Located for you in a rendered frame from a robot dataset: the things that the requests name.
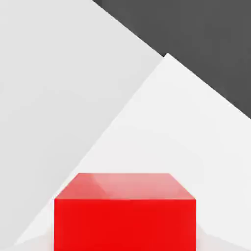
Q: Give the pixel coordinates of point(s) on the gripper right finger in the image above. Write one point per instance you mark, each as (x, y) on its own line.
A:
(207, 243)

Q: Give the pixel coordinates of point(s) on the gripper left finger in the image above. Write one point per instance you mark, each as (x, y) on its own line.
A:
(42, 245)

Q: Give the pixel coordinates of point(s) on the small red cube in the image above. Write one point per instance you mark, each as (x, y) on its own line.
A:
(125, 223)

